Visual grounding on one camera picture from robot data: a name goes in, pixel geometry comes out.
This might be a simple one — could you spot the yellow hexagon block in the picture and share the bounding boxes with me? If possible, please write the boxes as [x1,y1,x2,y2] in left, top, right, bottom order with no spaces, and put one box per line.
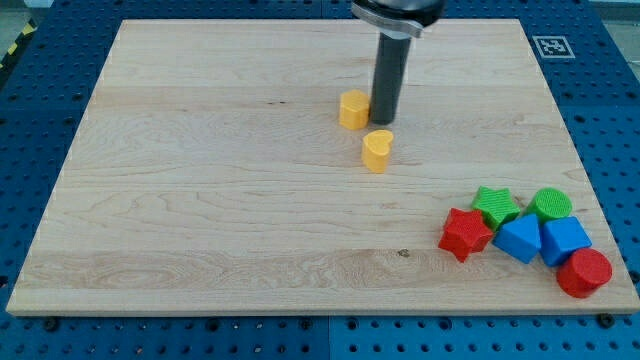
[339,89,370,130]

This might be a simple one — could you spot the robot arm flange end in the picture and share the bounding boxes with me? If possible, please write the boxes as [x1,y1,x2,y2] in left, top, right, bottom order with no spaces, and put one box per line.
[351,0,446,39]

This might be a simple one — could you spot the yellow heart block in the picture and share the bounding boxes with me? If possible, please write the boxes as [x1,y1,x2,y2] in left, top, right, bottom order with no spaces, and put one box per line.
[361,130,394,174]

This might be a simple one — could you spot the wooden board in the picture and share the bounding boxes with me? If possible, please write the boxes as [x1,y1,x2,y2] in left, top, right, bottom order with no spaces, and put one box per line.
[7,19,639,317]

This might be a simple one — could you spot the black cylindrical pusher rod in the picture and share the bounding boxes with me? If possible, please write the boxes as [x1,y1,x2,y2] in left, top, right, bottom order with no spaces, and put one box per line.
[369,33,411,125]

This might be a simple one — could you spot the red star block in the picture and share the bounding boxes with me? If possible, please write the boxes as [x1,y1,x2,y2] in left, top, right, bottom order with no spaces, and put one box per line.
[438,208,494,263]

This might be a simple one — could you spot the green star block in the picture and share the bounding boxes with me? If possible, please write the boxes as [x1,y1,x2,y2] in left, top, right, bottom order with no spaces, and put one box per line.
[471,186,520,231]

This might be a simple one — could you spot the blue triangle block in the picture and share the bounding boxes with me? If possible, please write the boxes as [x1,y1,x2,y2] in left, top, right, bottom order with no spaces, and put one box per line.
[493,214,541,264]

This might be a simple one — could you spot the green cylinder block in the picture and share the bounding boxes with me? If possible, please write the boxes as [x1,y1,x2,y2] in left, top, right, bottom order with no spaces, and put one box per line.
[524,187,573,225]

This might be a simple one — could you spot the blue cube block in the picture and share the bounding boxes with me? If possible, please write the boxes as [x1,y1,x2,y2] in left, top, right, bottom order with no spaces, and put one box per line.
[540,216,592,267]

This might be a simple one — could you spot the white fiducial marker tag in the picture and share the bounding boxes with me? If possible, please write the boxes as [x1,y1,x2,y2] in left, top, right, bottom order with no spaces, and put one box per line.
[533,35,575,59]

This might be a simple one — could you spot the red cylinder block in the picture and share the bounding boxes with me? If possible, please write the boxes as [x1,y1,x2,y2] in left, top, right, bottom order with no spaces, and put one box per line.
[556,248,613,299]

